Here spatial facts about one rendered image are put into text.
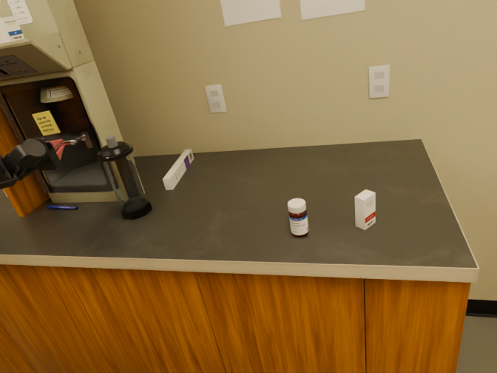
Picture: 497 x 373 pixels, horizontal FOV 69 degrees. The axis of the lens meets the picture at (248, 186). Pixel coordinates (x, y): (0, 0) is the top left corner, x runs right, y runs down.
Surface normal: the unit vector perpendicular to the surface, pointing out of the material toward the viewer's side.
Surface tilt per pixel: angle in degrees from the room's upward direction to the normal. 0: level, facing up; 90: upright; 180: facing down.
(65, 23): 90
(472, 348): 0
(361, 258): 0
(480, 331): 0
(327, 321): 90
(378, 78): 90
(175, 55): 90
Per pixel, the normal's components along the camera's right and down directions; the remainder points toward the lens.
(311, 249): -0.15, -0.87
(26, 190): 0.96, -0.03
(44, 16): -0.23, 0.50
